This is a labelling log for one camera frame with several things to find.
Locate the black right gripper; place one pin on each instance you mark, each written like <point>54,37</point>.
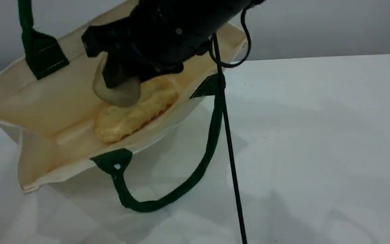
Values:
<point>147,40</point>

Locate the long ridged orange bread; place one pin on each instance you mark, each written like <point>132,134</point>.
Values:
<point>134,115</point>

